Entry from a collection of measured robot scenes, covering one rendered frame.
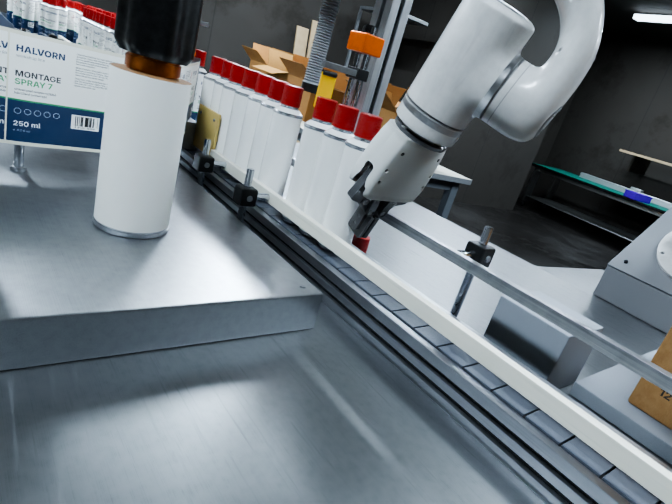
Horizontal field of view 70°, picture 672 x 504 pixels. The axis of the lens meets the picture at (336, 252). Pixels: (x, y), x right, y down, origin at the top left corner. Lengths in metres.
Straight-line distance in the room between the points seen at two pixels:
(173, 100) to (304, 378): 0.34
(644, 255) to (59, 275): 1.10
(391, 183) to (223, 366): 0.30
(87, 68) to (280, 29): 5.00
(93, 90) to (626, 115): 8.21
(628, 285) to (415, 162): 0.70
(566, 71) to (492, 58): 0.07
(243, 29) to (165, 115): 5.02
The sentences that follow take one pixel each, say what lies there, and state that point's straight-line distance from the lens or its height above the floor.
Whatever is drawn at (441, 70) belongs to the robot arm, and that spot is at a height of 1.16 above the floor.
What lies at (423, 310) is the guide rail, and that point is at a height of 0.91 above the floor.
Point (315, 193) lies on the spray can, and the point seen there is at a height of 0.95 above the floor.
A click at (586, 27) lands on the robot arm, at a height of 1.23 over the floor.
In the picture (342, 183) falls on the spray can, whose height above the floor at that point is 0.98.
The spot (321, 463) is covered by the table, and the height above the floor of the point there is 0.83.
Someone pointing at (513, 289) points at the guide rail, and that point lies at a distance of 0.58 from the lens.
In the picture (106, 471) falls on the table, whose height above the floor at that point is 0.83.
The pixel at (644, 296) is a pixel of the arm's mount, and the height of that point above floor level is 0.88.
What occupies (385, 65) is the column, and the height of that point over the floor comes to 1.16.
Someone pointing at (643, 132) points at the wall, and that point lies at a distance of 8.46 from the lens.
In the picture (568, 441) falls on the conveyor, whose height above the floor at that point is 0.88.
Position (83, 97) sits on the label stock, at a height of 1.00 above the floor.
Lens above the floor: 1.13
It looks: 20 degrees down
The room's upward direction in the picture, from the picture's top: 17 degrees clockwise
